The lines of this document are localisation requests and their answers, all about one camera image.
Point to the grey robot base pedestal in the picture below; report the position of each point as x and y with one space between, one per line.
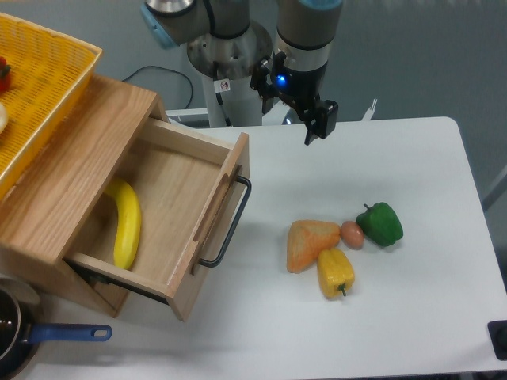
225 68

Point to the yellow toy banana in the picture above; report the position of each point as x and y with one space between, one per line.
129 219

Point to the green toy bell pepper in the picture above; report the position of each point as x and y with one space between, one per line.
380 224

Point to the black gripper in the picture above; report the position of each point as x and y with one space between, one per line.
297 86

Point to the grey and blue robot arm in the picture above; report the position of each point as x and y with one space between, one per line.
305 30

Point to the brown toy egg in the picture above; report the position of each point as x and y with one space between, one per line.
352 234

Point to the red toy pepper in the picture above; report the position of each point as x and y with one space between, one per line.
5 75

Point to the wooden top drawer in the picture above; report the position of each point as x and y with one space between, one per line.
192 188

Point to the yellow toy bell pepper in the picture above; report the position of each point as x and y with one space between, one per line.
335 273

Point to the yellow plastic basket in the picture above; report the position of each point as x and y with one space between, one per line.
49 72

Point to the white toy vegetable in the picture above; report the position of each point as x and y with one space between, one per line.
4 117

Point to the black clamp at table edge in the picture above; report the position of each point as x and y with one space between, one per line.
497 331

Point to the orange triangular toy bread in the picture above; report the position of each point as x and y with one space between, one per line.
306 239

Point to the wooden drawer cabinet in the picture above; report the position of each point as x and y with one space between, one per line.
42 216

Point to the white metal bracket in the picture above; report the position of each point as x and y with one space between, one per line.
370 112

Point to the blue handled frying pan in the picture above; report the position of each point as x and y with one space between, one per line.
21 332

